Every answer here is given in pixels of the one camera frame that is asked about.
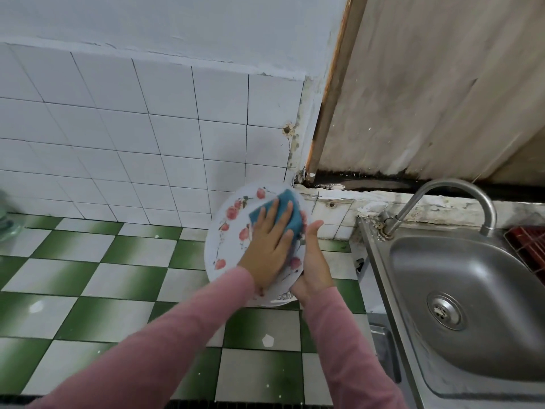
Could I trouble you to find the person's right hand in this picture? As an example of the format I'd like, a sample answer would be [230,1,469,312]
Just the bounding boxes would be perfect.
[290,219,337,303]

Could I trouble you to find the person's left hand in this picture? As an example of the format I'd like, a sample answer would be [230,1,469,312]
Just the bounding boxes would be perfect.
[237,200,297,290]

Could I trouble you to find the blue cleaning cloth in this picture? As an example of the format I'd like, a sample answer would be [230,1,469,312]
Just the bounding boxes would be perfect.
[249,188,306,244]

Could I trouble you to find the stack of floral plates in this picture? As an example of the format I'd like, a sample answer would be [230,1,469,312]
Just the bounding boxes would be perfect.
[204,183,309,305]

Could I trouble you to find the floral plate stack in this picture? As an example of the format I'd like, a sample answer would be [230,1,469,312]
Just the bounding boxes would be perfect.
[242,281,309,309]

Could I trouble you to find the person's right forearm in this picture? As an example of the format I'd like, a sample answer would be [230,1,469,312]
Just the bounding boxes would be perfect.
[302,285,408,409]

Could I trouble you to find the person's left forearm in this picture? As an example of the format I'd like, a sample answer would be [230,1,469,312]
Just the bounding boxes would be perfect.
[30,266,257,409]

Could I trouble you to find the green checkered tile countertop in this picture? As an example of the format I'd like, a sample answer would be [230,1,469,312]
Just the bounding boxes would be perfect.
[0,212,376,406]

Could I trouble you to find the chrome faucet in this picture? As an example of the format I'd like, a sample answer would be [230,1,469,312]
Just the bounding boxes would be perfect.
[379,178,498,239]

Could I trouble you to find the stainless steel sink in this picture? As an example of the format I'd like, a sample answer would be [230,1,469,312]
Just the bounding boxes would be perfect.
[351,215,545,409]

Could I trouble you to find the weathered wooden board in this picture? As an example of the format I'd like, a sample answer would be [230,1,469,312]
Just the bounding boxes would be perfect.
[305,0,545,188]

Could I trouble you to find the clear bottle with green liquid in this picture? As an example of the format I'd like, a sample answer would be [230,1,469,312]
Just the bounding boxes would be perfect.
[0,191,22,244]

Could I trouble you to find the wire dish rack red tray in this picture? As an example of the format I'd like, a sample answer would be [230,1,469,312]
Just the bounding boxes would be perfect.
[504,224,545,278]

